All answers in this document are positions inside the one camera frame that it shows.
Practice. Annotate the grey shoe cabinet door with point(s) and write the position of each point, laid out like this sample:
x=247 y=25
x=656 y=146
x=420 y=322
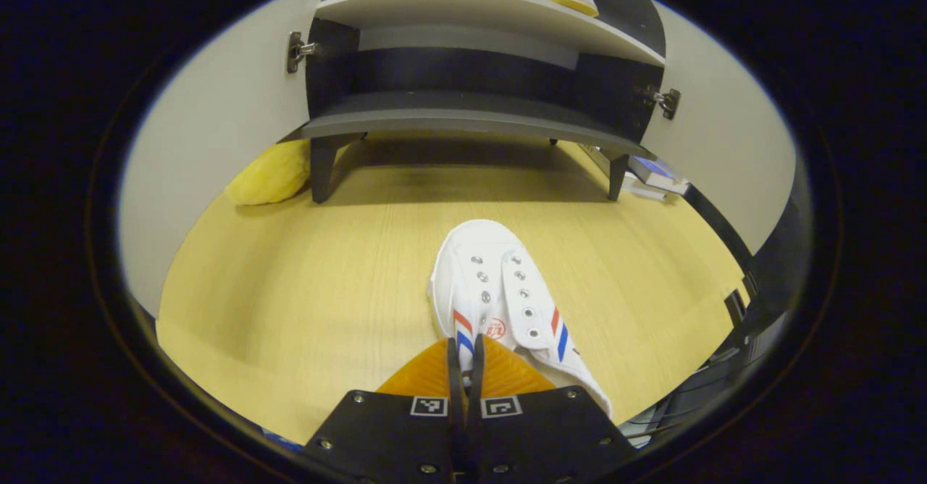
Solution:
x=217 y=122
x=724 y=136

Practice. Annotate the metal door hinge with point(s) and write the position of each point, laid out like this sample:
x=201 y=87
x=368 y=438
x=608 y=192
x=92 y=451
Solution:
x=663 y=100
x=300 y=51

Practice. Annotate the stack of books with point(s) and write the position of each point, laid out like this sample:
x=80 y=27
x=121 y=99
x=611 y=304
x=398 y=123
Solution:
x=652 y=174

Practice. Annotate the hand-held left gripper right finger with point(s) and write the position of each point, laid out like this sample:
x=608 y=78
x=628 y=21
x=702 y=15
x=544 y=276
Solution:
x=476 y=426

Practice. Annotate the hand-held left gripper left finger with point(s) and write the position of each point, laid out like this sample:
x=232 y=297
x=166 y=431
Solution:
x=455 y=426

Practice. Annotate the yellow plush toy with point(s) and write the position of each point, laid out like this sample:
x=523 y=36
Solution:
x=268 y=174

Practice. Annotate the grey shoe cabinet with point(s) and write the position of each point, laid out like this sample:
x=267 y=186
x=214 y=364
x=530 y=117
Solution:
x=463 y=111

